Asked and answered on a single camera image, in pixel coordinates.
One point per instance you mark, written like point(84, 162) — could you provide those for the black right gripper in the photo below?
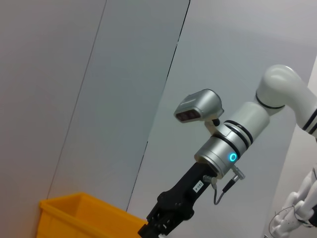
point(183, 196)

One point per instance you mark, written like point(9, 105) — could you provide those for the yellow plastic bin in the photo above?
point(74, 223)

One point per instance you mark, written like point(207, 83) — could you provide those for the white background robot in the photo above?
point(297, 208)

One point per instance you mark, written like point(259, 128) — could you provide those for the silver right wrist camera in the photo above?
point(200, 104)

